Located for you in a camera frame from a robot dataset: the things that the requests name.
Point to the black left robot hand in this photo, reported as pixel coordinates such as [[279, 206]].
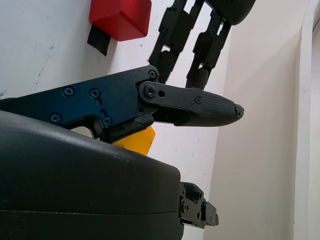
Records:
[[175, 37]]

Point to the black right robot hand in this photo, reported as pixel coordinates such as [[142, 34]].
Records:
[[75, 180]]

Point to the red wooden block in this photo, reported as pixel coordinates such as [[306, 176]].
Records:
[[117, 20]]

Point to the yellow wooden block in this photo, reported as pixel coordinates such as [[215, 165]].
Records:
[[140, 142]]

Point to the black tape strip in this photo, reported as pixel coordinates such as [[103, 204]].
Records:
[[98, 40]]

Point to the white board frame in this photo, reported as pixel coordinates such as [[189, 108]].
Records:
[[306, 125]]

